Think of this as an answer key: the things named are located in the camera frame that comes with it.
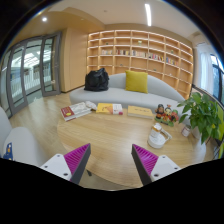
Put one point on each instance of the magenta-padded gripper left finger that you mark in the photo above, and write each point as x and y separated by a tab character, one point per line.
77	156

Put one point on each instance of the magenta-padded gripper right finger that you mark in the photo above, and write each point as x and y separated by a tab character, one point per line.
146	160

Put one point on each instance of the round white power strip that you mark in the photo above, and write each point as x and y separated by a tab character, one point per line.
156	142

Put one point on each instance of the red and white book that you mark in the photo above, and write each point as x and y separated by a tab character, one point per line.
75	111

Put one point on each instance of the three-figure figurine set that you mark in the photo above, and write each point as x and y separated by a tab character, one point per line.
165	115

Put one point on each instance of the plain yellow book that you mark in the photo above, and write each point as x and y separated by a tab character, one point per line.
140	111

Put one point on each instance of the small white jar red label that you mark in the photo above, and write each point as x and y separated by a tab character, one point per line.
186	131

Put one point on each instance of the light grey curved sofa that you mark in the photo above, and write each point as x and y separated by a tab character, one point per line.
113	95

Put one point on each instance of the potted green plant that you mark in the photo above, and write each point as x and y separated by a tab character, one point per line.
200	113

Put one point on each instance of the black bag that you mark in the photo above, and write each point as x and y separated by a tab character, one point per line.
96	80

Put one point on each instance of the yellow cushion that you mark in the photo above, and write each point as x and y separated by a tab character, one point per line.
136	81

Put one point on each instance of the grey-framed glass door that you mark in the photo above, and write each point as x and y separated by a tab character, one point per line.
33	71

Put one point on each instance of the white sheer curtain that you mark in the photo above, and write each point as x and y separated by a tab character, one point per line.
206	71

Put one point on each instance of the dark-framed window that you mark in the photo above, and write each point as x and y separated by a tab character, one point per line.
217	78

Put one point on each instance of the round recessed ceiling light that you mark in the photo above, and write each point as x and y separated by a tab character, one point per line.
44	19

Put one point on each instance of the long ceiling light strip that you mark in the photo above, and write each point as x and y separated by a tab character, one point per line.
148	15

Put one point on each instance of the wooden wall shelf unit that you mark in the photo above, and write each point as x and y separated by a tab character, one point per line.
140	53

